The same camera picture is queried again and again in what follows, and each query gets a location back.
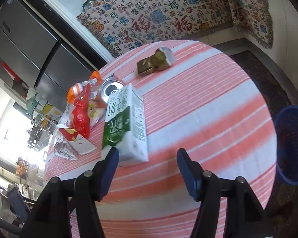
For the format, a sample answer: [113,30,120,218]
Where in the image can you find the white newspaper wrapper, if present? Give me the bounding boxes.
[50,129,78,161]

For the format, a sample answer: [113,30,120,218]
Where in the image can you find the orange red snack bag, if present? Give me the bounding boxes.
[62,71,105,139]

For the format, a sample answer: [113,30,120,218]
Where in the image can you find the green white milk carton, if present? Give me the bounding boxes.
[101,83,149,167]

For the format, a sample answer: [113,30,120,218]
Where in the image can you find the brown snack wrapper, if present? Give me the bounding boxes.
[137,47,176,75]

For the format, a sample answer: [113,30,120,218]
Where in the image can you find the blue plastic trash basket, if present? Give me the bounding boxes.
[274,105,298,186]

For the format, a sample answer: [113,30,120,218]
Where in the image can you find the white lower kitchen cabinets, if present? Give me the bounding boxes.
[243,0,298,110]

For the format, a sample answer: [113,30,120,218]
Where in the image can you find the hexagon patterned floor mat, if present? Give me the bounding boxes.
[231,51,298,237]

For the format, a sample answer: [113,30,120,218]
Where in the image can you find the red white fries box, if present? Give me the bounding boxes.
[56,124,97,155]

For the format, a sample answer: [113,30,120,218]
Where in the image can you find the white tiered storage rack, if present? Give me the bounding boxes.
[26,89,55,151]

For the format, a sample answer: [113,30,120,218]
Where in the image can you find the yellow cardboard box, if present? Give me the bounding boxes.
[41,103,62,122]

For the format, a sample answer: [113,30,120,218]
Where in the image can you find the crushed silver drink can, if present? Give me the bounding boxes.
[100,75,125,104]

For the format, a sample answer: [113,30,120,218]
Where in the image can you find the grey multi-door refrigerator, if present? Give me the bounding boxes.
[0,0,106,111]

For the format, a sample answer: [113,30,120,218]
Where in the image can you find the patterned fu-character cloth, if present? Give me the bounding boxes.
[77,0,273,57]

